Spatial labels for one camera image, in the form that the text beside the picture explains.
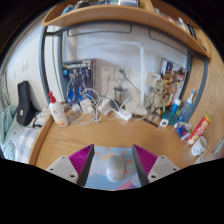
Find white charger block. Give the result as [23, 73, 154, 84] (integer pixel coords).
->
[79, 98, 96, 115]

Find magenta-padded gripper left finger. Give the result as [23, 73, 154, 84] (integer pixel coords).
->
[45, 143, 96, 188]

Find red snack tube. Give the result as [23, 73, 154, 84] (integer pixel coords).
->
[185, 113, 212, 147]

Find clear blue spray bottle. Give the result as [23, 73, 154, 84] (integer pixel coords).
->
[178, 88, 197, 124]

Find white black-edged case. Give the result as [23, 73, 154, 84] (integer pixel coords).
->
[33, 106, 53, 129]

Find white wall socket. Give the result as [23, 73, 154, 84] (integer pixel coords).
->
[99, 65, 115, 80]

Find robot model kit box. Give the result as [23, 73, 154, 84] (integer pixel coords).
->
[61, 59, 96, 104]

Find white wall light switches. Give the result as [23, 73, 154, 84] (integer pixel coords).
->
[20, 59, 29, 73]

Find black power cable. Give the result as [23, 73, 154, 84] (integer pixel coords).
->
[118, 68, 143, 97]

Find blue snack packet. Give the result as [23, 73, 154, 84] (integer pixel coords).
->
[174, 121, 193, 141]

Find metal cup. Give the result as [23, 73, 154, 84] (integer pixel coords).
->
[113, 84, 128, 106]

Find white power strip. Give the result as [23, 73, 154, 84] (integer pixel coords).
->
[111, 106, 133, 122]

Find blue plaid pillow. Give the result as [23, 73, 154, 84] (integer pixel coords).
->
[6, 124, 41, 164]

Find teal blanket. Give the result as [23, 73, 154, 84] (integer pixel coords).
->
[0, 104, 18, 158]

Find grey computer mouse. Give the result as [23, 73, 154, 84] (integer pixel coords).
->
[105, 154, 127, 183]

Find white mug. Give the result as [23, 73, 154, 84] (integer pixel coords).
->
[190, 135, 208, 157]

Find white desk lamp pole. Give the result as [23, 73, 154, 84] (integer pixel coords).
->
[138, 43, 148, 108]

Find wooden shelf with grey frame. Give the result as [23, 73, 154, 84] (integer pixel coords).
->
[38, 0, 213, 111]

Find beige robot model figure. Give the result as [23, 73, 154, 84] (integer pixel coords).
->
[144, 59, 187, 123]

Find black backpack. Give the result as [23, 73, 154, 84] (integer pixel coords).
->
[16, 80, 36, 127]

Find tangled white charger cable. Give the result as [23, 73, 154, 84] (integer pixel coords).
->
[68, 88, 114, 127]

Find teal bottle white cap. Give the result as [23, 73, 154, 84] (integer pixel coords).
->
[168, 98, 183, 125]

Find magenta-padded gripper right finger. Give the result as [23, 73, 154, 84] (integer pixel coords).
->
[131, 143, 180, 188]

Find white pump bottle red cap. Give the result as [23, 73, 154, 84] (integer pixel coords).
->
[47, 90, 70, 128]

